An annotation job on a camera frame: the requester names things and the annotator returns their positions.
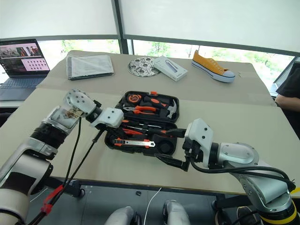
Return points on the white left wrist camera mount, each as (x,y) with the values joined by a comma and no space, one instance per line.
(109,117)

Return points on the white roller blind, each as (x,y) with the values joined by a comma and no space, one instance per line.
(211,18)
(51,16)

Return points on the perforated round metal plate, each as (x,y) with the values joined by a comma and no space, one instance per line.
(140,66)

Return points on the yellow canvas sneaker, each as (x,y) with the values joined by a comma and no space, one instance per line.
(211,66)

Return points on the white flat product box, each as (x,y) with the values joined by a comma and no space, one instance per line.
(171,69)

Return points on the black table leg frame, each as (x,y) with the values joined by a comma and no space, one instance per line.
(72,187)
(229,201)

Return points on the grey rounded shape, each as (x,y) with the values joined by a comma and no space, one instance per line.
(120,216)
(175,214)

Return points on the person in black shirt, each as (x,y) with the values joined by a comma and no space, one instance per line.
(290,93)

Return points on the small black floor object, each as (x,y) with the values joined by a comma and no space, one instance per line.
(138,193)

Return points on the large black orange screwdriver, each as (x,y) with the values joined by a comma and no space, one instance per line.
(140,124)

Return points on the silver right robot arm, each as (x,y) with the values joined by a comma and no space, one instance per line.
(236,153)

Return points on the grey plastic document bag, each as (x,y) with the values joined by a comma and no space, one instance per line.
(90,66)

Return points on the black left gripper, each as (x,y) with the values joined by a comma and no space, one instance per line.
(121,126)

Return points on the open black laptop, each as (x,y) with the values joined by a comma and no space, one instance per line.
(21,70)

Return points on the black tool case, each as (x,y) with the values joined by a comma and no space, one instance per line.
(131,151)

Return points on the orange black utility knife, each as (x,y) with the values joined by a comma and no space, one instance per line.
(131,142)

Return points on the black yellow shoe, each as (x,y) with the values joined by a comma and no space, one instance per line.
(246,214)

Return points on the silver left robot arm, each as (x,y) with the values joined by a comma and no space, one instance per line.
(25,164)

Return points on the dark window frame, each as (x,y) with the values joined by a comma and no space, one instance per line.
(117,18)

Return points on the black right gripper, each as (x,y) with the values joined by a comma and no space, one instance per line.
(193,152)

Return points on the orange black tape measure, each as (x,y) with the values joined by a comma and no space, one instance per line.
(133,98)

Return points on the claw hammer black orange grip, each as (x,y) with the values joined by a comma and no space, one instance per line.
(155,102)

